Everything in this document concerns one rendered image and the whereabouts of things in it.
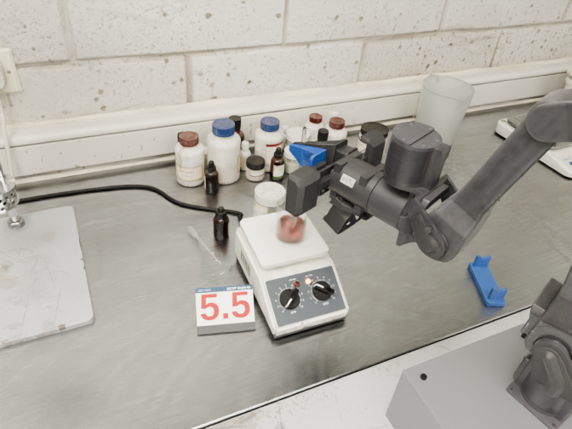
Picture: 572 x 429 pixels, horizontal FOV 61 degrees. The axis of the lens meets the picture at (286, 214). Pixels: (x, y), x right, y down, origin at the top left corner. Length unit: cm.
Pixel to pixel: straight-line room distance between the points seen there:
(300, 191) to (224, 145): 44
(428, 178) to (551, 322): 20
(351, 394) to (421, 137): 38
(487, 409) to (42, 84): 94
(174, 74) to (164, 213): 31
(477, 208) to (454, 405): 24
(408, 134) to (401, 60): 81
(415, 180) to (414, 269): 38
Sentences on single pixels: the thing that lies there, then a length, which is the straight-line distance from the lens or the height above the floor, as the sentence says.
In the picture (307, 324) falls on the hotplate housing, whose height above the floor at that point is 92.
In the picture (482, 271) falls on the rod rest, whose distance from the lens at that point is 98.
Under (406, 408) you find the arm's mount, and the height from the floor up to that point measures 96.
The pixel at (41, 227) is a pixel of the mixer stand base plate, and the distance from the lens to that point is 100.
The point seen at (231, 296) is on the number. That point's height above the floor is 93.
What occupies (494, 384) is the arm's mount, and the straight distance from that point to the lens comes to 69.
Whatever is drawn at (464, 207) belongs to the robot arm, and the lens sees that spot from 57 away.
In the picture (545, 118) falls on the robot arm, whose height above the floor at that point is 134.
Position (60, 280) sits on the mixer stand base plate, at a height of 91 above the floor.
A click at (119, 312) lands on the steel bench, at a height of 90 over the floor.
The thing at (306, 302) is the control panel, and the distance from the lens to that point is 78.
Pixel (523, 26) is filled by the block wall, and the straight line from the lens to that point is 164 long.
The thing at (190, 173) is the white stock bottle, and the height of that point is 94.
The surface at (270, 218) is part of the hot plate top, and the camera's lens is 85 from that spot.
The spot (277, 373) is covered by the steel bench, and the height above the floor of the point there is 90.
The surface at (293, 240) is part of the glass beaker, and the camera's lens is 79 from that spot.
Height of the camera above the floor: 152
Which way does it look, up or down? 39 degrees down
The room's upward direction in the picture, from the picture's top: 6 degrees clockwise
